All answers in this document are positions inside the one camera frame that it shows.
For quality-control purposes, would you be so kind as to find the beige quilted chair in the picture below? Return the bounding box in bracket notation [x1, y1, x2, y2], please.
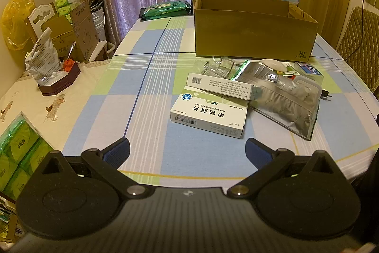
[337, 6, 379, 96]

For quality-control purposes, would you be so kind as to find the orange small object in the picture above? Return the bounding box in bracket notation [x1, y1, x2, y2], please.
[63, 58, 76, 73]

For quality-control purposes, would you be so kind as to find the long white medicine box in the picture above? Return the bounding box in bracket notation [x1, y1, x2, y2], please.
[186, 73, 253, 101]

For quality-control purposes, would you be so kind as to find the brown cardboard boxes stack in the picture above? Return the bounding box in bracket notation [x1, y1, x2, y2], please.
[41, 2, 99, 62]

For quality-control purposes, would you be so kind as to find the silver foil pouch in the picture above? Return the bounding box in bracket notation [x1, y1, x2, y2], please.
[231, 60, 322, 141]

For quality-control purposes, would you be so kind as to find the green tea package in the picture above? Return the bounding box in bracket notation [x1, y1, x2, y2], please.
[139, 0, 192, 21]

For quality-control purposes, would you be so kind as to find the green white spray box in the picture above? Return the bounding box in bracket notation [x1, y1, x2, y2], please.
[276, 62, 299, 78]

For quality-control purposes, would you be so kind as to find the crumpled white plastic bag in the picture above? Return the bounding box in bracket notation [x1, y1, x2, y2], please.
[25, 28, 68, 86]

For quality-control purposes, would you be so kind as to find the checked tablecloth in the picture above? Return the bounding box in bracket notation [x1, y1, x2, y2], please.
[63, 16, 378, 188]

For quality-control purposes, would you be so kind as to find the white Mecobalamin medicine box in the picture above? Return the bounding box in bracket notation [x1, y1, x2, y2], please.
[170, 86, 249, 138]

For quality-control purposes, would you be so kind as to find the yellow plastic bag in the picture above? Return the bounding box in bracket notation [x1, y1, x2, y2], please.
[1, 0, 35, 51]

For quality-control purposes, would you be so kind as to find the beige printed side cloth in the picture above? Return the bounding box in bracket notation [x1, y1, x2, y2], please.
[1, 60, 110, 150]

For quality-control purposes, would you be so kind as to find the white speckled spoon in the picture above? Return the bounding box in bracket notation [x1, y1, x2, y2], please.
[261, 59, 287, 73]

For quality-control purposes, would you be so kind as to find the dark wooden tray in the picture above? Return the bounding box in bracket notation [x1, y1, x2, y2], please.
[39, 62, 80, 96]

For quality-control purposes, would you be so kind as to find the brown cardboard sorting box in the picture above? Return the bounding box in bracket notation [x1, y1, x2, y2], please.
[193, 0, 318, 62]

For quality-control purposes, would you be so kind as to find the clear plastic wire packet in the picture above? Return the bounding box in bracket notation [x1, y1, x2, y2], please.
[193, 56, 242, 80]

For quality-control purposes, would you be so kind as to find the clear box blue label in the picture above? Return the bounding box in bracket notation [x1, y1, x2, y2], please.
[294, 62, 324, 85]

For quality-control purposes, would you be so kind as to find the green tissue pack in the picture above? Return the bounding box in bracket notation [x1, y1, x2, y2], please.
[1, 113, 53, 200]

